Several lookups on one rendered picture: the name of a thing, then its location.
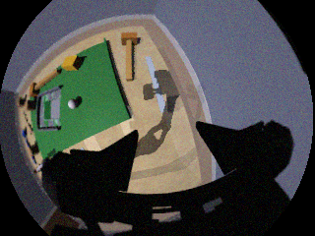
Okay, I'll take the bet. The white ball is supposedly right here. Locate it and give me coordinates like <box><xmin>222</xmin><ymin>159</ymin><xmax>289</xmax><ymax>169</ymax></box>
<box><xmin>67</xmin><ymin>98</ymin><xmax>78</xmax><ymax>109</ymax></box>

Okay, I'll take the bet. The green flat mat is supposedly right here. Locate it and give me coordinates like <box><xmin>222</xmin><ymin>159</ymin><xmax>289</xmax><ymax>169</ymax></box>
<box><xmin>31</xmin><ymin>42</ymin><xmax>127</xmax><ymax>160</ymax></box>

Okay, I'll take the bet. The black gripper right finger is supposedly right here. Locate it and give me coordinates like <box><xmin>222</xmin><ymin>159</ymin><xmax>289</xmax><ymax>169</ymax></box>
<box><xmin>196</xmin><ymin>121</ymin><xmax>264</xmax><ymax>174</ymax></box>

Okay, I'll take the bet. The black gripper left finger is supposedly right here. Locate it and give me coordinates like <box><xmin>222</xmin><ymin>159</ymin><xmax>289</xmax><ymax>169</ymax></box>
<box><xmin>70</xmin><ymin>130</ymin><xmax>139</xmax><ymax>192</ymax></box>

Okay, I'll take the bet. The yellow box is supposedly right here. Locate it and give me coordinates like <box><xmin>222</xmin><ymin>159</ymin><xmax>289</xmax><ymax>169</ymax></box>
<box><xmin>62</xmin><ymin>55</ymin><xmax>83</xmax><ymax>71</ymax></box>

